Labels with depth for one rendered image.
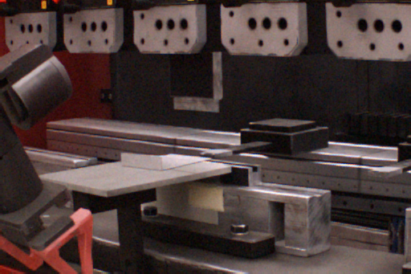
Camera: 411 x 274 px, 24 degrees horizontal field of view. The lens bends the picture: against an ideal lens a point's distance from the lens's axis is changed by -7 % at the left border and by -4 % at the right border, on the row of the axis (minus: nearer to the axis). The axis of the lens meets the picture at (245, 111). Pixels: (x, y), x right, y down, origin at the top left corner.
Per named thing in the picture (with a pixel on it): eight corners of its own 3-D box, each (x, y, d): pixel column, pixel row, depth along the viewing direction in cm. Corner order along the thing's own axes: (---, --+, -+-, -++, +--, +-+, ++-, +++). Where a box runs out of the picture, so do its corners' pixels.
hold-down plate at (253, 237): (120, 231, 165) (120, 214, 165) (143, 226, 169) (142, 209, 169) (253, 259, 146) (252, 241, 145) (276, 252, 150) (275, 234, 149)
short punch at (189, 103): (170, 109, 165) (168, 51, 164) (178, 108, 166) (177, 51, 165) (213, 112, 158) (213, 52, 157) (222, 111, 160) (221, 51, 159)
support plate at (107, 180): (34, 181, 148) (34, 175, 148) (152, 161, 168) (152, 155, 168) (107, 197, 136) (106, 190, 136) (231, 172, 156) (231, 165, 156)
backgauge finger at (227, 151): (181, 161, 170) (180, 132, 170) (278, 142, 190) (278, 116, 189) (233, 168, 163) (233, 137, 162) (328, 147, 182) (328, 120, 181)
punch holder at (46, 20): (6, 52, 191) (2, -30, 189) (38, 49, 197) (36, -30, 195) (48, 52, 181) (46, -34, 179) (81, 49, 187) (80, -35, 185)
